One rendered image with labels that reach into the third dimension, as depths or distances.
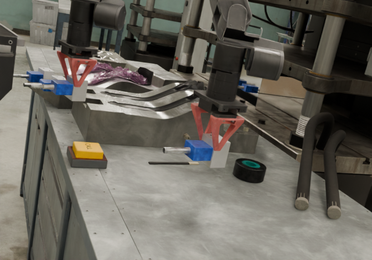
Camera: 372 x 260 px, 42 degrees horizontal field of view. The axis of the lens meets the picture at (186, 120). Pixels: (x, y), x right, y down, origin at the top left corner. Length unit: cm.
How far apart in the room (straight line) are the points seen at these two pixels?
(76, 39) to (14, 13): 732
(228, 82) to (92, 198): 34
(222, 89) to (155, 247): 31
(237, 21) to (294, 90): 123
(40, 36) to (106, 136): 663
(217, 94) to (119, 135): 43
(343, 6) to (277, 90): 59
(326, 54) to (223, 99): 78
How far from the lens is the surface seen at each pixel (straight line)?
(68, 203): 135
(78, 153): 110
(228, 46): 89
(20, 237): 241
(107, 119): 125
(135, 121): 127
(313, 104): 165
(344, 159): 175
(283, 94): 209
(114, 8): 116
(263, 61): 90
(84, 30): 118
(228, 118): 90
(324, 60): 164
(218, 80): 90
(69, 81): 123
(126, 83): 161
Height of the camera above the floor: 122
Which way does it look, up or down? 15 degrees down
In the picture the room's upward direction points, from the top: 12 degrees clockwise
